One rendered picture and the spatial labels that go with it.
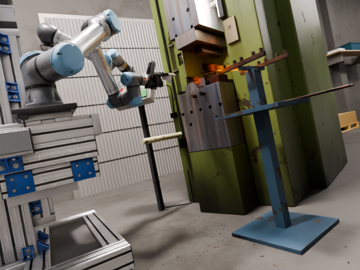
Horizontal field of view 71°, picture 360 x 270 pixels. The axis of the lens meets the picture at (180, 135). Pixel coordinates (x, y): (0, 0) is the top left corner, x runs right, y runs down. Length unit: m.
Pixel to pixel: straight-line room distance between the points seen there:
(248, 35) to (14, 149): 1.53
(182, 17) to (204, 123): 0.82
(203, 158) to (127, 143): 2.49
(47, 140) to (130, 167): 3.18
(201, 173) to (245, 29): 1.06
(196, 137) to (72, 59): 1.10
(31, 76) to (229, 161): 1.24
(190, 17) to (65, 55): 1.18
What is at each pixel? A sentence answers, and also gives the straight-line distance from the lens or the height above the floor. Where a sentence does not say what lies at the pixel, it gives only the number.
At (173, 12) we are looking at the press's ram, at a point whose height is 1.55.
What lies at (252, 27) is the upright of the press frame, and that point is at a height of 1.23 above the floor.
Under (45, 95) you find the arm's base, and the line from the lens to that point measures 1.13.
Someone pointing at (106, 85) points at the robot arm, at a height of 0.97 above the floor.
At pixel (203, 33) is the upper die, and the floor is 1.33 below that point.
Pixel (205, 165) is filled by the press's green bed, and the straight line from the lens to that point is 1.87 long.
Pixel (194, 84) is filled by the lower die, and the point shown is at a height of 0.96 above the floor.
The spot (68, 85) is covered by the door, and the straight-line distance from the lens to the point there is 4.19.
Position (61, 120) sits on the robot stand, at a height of 0.76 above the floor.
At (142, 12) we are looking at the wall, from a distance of 5.09.
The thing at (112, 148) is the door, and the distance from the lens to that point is 4.14.
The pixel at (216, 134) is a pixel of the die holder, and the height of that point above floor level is 0.57.
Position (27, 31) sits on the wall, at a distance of 4.50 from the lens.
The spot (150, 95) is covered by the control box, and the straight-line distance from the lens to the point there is 2.06.
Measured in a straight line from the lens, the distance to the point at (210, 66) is 1.40.
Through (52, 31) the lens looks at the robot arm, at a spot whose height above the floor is 1.36.
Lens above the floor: 0.61
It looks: level
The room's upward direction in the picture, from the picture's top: 11 degrees counter-clockwise
